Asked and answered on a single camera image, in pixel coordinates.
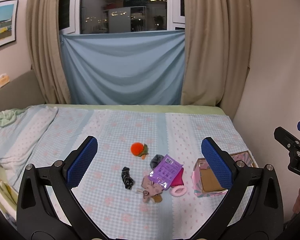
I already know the left beige curtain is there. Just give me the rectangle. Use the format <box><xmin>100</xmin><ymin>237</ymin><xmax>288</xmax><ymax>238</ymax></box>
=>
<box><xmin>26</xmin><ymin>0</ymin><xmax>71</xmax><ymax>104</ymax></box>

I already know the grey sock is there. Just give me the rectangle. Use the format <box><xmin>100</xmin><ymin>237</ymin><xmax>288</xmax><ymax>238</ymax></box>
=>
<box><xmin>150</xmin><ymin>154</ymin><xmax>164</xmax><ymax>170</ymax></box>

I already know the brown plush hair clip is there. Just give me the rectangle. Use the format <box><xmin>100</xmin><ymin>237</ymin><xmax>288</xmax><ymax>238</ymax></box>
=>
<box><xmin>142</xmin><ymin>194</ymin><xmax>162</xmax><ymax>203</ymax></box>

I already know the orange pompom toy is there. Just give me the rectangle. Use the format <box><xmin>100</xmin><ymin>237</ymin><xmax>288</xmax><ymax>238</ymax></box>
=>
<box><xmin>130</xmin><ymin>142</ymin><xmax>148</xmax><ymax>160</ymax></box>

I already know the framed wall picture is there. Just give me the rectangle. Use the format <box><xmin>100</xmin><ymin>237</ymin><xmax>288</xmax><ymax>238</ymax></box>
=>
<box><xmin>0</xmin><ymin>0</ymin><xmax>19</xmax><ymax>47</ymax></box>

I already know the beige sofa backrest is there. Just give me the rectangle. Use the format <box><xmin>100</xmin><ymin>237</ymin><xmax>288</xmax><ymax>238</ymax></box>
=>
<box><xmin>0</xmin><ymin>70</ymin><xmax>46</xmax><ymax>112</ymax></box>

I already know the green bed sheet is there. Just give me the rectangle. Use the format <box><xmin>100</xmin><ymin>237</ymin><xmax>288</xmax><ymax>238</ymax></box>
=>
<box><xmin>0</xmin><ymin>103</ymin><xmax>223</xmax><ymax>136</ymax></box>

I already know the black patterned scrunchie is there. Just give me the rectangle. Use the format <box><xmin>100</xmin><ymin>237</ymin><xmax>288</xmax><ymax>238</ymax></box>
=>
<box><xmin>121</xmin><ymin>167</ymin><xmax>134</xmax><ymax>190</ymax></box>

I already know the right beige curtain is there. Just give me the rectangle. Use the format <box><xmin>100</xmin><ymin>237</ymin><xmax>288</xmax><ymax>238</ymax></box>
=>
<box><xmin>181</xmin><ymin>0</ymin><xmax>252</xmax><ymax>118</ymax></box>

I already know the purple foil packet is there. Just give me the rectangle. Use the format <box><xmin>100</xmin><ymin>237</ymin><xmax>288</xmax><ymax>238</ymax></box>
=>
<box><xmin>148</xmin><ymin>154</ymin><xmax>183</xmax><ymax>190</ymax></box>

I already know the beige curtain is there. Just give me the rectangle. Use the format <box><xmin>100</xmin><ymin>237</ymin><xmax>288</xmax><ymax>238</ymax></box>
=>
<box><xmin>181</xmin><ymin>0</ymin><xmax>252</xmax><ymax>118</ymax></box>
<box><xmin>26</xmin><ymin>0</ymin><xmax>71</xmax><ymax>104</ymax></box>

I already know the light blue hanging sheet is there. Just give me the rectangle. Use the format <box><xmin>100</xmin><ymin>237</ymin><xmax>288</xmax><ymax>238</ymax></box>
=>
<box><xmin>60</xmin><ymin>30</ymin><xmax>185</xmax><ymax>105</ymax></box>

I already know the magenta zip pouch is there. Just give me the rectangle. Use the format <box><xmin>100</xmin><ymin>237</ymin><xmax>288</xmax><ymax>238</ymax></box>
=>
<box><xmin>170</xmin><ymin>167</ymin><xmax>184</xmax><ymax>187</ymax></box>

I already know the pink patterned cardboard box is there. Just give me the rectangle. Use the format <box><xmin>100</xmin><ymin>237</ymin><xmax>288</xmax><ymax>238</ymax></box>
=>
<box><xmin>191</xmin><ymin>151</ymin><xmax>258</xmax><ymax>198</ymax></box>

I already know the pink fluffy scrunchie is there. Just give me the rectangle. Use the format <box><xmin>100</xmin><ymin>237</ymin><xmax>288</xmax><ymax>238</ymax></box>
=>
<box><xmin>170</xmin><ymin>185</ymin><xmax>187</xmax><ymax>197</ymax></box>

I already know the dusty pink scrunchie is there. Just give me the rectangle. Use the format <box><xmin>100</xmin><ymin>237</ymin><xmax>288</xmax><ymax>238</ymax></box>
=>
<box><xmin>136</xmin><ymin>176</ymin><xmax>162</xmax><ymax>198</ymax></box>

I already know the wall socket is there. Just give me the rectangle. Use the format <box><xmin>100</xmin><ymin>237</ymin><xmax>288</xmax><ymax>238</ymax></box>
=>
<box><xmin>0</xmin><ymin>73</ymin><xmax>10</xmax><ymax>88</ymax></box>

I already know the window with white frame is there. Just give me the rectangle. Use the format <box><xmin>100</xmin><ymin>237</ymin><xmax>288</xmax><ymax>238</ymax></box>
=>
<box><xmin>59</xmin><ymin>0</ymin><xmax>185</xmax><ymax>34</ymax></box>

